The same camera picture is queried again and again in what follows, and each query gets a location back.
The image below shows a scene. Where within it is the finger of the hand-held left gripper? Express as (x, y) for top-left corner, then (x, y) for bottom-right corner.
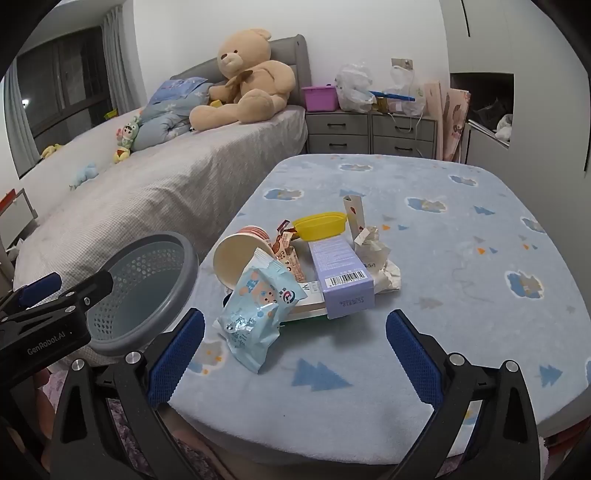
(0, 272), (63, 319)
(9, 270), (115, 325)

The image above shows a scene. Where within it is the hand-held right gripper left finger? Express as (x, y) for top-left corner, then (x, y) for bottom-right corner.
(50, 308), (206, 480)

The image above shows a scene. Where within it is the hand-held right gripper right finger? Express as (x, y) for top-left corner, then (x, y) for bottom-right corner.
(385, 308), (542, 480)

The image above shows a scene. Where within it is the grey perforated plastic basket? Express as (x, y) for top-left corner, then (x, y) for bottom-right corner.
(85, 233), (200, 357)

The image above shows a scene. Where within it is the light blue snack packet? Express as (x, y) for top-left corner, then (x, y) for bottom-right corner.
(217, 256), (308, 374)

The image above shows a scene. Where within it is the red and white paper cup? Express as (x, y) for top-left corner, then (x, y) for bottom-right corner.
(212, 225), (278, 291)

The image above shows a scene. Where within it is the white paper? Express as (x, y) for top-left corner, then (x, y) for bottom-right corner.
(353, 224), (402, 294)

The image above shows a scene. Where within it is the purple cardboard box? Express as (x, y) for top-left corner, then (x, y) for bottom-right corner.
(307, 237), (375, 320)

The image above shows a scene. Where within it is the white carton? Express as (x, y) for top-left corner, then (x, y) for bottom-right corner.
(277, 281), (329, 326)

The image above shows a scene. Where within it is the light blue printed blanket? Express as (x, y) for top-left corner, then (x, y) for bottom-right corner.
(168, 154), (591, 467)

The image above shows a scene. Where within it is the light blue plush toy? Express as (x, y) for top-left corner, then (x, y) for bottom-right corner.
(69, 162), (99, 191)

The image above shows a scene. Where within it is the bed with grey checked sheet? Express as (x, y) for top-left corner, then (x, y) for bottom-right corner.
(13, 104), (309, 301)

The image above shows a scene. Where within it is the red and cream snack sachet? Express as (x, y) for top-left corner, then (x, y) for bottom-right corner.
(274, 219), (301, 260)
(281, 244), (308, 284)

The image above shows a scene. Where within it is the white paper strip with hearts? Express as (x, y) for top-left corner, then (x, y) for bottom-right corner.
(342, 195), (365, 241)

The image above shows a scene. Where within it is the small doll with green hat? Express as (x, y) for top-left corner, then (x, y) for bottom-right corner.
(113, 115), (141, 163)

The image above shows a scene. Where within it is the yellow plastic lid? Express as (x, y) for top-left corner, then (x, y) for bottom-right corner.
(293, 211), (348, 241)

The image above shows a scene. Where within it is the light blue quilt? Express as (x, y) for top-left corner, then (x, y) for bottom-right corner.
(131, 78), (218, 151)

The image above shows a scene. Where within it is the dark window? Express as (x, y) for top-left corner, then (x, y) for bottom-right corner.
(4, 25), (114, 178)

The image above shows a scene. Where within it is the grey drawer cabinet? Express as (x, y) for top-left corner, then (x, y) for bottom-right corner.
(305, 111), (371, 155)
(370, 113), (438, 160)

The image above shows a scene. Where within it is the grey curtain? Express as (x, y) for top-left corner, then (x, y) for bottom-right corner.
(102, 7), (148, 112)

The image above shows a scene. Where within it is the pink printed folded mat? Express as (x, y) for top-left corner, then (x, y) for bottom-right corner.
(441, 88), (472, 162)

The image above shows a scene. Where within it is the beige folded board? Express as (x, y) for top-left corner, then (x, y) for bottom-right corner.
(424, 82), (444, 160)

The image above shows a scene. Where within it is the dark grey bag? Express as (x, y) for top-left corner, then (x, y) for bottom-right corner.
(475, 98), (509, 124)

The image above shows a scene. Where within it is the large tan teddy bear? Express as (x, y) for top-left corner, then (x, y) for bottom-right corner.
(190, 28), (296, 130)

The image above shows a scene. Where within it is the clear plastic bag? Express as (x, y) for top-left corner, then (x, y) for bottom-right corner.
(390, 65), (426, 117)

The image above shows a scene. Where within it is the purple storage box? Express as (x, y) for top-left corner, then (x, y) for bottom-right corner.
(301, 84), (340, 112)

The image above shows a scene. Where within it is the white crinkled plastic bag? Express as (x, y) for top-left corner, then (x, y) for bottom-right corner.
(335, 63), (377, 114)

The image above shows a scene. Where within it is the grey padded headboard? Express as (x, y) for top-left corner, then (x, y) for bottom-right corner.
(170, 34), (311, 155)

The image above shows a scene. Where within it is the white wardrobe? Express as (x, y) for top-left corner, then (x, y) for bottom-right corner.
(438, 0), (591, 172)

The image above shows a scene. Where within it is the grey and red frame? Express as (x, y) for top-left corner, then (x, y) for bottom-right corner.
(0, 189), (40, 259)

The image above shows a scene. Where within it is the white cable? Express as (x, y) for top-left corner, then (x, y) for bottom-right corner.
(392, 69), (426, 133)

